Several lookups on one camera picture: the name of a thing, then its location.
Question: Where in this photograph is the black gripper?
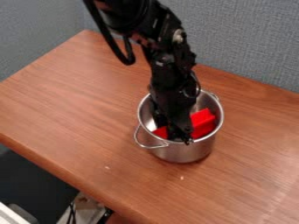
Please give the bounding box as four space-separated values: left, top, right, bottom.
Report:
148 62 199 145

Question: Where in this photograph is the white object bottom left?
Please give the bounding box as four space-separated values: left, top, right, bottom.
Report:
0 202 30 224

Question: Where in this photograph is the metal pot with handles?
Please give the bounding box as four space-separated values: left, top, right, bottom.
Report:
135 90 224 164

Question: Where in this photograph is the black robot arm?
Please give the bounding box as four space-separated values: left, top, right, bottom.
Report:
82 0 201 143

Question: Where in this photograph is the metal table leg frame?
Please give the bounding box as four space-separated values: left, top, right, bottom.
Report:
56 192 105 224

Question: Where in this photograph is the red rectangular block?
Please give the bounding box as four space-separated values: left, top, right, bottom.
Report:
152 108 216 139

